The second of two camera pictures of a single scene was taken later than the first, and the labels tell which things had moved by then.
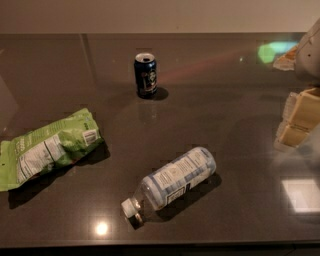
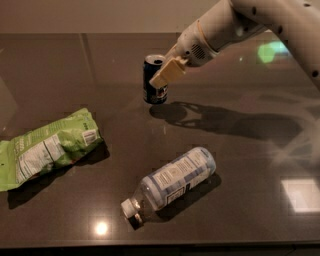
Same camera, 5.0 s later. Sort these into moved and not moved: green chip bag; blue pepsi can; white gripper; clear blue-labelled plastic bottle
Moved: white gripper; blue pepsi can
Not moved: green chip bag; clear blue-labelled plastic bottle
